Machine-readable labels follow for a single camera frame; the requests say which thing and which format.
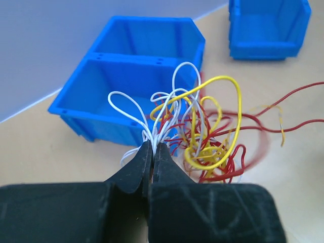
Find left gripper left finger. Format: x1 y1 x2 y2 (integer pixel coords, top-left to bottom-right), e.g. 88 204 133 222
1 142 152 242

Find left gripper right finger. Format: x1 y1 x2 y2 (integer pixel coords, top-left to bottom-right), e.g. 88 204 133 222
148 143 287 242

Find red wires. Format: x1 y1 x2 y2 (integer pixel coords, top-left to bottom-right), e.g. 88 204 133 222
151 72 324 184

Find white wires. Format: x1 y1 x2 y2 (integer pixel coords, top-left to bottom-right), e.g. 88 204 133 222
107 62 203 168

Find large divided blue bin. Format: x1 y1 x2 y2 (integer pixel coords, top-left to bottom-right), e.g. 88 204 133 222
49 16 206 146

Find small blue bin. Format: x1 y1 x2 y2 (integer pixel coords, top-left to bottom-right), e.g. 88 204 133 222
228 0 311 60

